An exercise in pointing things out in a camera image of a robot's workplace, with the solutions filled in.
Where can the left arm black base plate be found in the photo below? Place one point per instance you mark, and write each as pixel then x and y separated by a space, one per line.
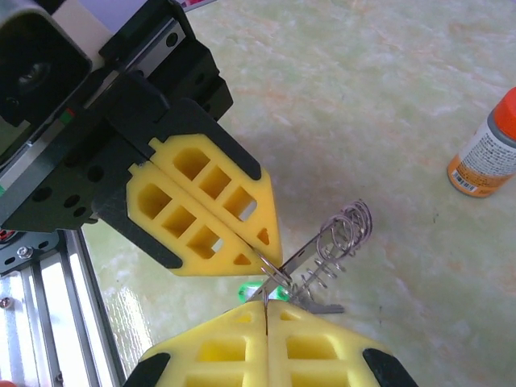
pixel 40 246

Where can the key with green tag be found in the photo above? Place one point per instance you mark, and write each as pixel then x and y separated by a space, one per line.
pixel 246 292

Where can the orange-capped bottle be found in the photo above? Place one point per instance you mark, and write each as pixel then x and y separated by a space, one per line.
pixel 483 153

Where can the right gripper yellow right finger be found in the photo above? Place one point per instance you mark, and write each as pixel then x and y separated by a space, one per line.
pixel 314 334

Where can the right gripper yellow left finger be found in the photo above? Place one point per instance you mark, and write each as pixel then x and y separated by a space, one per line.
pixel 225 334

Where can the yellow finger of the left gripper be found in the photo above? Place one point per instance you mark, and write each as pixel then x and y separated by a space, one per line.
pixel 161 201
pixel 238 177

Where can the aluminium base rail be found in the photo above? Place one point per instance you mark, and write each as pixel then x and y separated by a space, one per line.
pixel 48 322

